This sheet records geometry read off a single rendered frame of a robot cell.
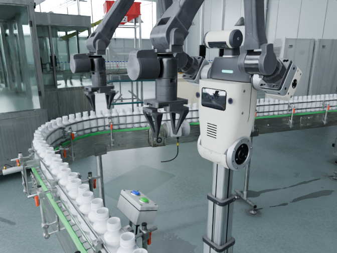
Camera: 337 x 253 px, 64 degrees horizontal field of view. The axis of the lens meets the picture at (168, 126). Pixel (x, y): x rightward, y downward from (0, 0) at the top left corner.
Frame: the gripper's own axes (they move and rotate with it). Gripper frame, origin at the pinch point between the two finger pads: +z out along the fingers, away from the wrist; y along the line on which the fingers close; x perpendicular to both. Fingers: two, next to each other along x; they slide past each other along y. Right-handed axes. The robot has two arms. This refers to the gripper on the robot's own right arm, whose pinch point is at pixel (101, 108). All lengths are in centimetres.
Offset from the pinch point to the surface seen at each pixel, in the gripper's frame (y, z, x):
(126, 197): 2.4, 28.3, 23.0
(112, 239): 17, 27, 42
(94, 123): -34, 33, -97
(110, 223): 15.4, 24.6, 38.5
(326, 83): -642, 55, -186
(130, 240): 15, 23, 50
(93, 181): 4.3, 32.8, -3.7
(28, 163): 23, 32, -40
